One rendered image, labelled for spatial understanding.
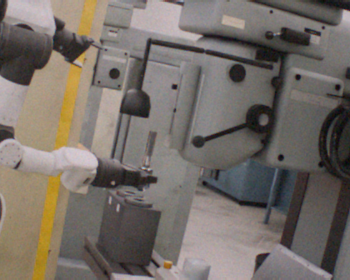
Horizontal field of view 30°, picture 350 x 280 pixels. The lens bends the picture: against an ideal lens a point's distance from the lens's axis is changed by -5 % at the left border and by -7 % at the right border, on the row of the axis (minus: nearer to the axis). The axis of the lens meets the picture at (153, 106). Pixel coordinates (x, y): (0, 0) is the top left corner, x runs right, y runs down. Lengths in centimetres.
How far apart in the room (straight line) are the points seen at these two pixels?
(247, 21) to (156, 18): 957
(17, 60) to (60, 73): 163
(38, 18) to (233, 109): 59
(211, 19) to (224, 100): 20
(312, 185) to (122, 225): 59
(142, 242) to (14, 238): 148
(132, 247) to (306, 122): 70
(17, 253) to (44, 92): 84
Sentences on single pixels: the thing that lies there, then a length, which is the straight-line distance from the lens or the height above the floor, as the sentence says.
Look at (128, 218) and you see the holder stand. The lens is 208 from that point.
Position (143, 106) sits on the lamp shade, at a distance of 163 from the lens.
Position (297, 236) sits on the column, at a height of 113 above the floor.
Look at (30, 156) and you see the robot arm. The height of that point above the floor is 122.
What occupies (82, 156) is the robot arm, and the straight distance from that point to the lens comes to 195.
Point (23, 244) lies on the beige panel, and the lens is 351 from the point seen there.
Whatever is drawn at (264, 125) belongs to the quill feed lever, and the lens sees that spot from 166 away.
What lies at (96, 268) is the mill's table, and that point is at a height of 86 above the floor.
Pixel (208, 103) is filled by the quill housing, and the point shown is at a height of 146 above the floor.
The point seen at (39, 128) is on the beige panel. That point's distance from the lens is 339.
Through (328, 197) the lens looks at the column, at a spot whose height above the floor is 127.
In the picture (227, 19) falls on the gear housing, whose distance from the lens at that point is 161.
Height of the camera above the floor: 152
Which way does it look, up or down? 3 degrees down
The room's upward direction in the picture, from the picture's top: 12 degrees clockwise
